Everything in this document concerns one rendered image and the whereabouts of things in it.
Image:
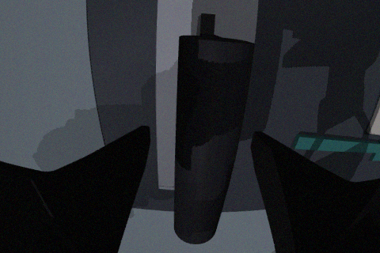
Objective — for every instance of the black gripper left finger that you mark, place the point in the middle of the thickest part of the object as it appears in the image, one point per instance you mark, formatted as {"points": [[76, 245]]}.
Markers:
{"points": [[86, 202]]}

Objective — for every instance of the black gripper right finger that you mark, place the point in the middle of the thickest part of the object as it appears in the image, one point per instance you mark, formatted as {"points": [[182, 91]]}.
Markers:
{"points": [[309, 209]]}

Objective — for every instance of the teal trowel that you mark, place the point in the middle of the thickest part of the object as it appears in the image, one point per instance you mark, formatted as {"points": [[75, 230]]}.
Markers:
{"points": [[321, 143]]}

